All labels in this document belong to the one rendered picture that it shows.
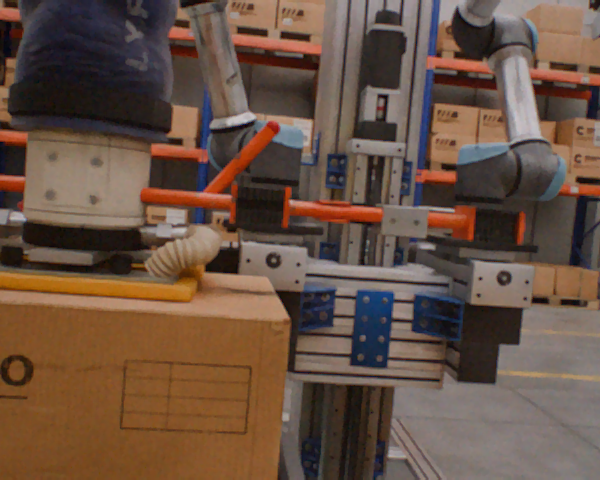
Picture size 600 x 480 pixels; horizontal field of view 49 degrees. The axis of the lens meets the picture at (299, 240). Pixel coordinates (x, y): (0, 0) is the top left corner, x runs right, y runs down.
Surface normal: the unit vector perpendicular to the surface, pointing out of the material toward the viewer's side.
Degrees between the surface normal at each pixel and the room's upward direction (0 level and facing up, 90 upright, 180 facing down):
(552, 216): 90
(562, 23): 92
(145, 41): 73
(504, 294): 90
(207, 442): 90
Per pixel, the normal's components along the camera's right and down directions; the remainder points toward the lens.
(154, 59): 0.85, -0.10
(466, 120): 0.09, 0.06
